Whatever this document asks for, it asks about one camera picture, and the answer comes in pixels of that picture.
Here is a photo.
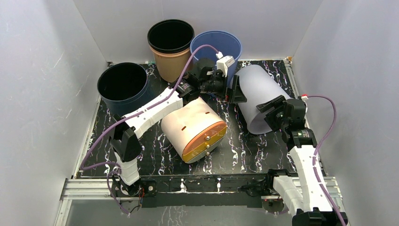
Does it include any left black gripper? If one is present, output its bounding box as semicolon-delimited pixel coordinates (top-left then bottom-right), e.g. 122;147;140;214
199;72;246;105

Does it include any blue plastic bucket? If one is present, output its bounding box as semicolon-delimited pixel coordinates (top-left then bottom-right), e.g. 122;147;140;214
190;30;242;86

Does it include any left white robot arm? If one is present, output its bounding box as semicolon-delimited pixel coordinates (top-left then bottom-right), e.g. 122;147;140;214
109;56;246;196

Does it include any tan bucket black rim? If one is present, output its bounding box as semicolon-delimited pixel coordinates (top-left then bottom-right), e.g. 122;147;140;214
147;19;195;82

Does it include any large grey container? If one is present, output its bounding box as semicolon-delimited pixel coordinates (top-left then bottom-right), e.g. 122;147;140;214
236;65;290;135

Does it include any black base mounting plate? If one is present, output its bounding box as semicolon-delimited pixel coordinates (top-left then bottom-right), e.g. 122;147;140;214
110;170;286;212

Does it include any white orange drawer box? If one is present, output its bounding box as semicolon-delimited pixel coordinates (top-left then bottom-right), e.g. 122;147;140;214
161;97;227;164

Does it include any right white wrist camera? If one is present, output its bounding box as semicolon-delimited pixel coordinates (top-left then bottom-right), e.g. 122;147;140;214
300;95;309;105

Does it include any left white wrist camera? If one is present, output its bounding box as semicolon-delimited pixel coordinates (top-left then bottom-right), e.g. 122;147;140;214
216;51;235;78

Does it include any dark navy bucket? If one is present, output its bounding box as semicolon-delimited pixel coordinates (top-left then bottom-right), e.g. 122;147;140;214
97;62;154;116

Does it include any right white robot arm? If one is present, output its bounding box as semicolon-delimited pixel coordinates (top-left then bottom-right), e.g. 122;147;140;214
257;95;348;226

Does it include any aluminium frame rail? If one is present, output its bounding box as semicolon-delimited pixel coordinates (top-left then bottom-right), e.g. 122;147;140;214
55;172;345;226

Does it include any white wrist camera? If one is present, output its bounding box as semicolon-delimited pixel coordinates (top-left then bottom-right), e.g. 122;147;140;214
300;95;309;105
216;51;235;78

